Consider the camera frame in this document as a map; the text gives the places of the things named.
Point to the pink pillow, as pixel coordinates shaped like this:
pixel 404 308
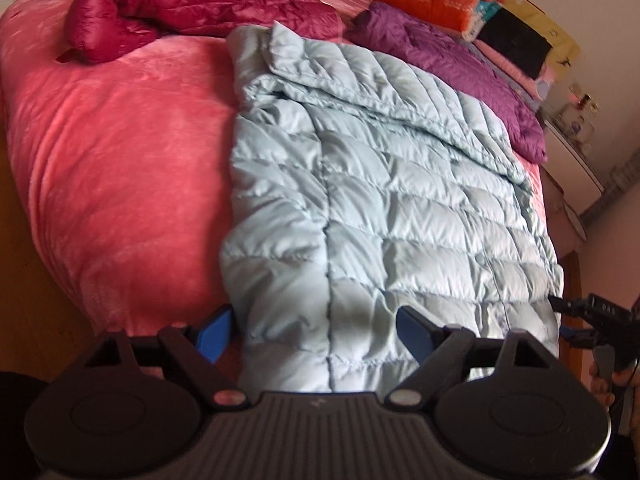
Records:
pixel 505 72

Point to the purple down jacket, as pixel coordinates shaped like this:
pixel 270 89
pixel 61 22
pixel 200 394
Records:
pixel 450 70

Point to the maroon down jacket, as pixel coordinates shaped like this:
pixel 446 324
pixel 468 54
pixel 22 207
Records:
pixel 190 5

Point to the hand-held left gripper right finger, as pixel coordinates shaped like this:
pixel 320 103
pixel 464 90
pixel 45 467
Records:
pixel 414 332

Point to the light blue down jacket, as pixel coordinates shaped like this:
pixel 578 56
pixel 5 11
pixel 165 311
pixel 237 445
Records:
pixel 390 195

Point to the white nightstand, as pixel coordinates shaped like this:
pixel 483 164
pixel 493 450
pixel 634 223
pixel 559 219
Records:
pixel 570 160

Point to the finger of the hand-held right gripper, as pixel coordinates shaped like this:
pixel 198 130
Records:
pixel 567 306
pixel 577 337

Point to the orange folded quilt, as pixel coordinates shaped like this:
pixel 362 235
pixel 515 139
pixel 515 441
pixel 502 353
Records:
pixel 420 5

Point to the yellow cloth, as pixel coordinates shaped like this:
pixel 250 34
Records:
pixel 555 35

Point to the pink plush bed blanket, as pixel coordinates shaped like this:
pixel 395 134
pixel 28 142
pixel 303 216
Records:
pixel 125 170

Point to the person's right hand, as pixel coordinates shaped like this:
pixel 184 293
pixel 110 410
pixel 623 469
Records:
pixel 602 385

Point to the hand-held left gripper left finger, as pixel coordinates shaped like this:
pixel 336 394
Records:
pixel 215 334

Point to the black cloth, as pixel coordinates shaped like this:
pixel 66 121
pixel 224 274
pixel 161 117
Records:
pixel 515 42

